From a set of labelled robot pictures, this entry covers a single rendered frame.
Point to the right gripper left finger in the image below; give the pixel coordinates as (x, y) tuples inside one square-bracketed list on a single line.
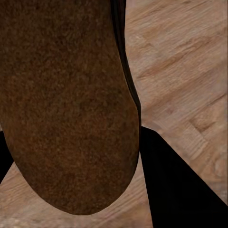
[(6, 159)]

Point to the sandal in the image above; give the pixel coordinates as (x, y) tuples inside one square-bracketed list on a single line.
[(69, 109)]

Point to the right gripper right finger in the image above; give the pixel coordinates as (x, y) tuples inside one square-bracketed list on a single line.
[(178, 196)]

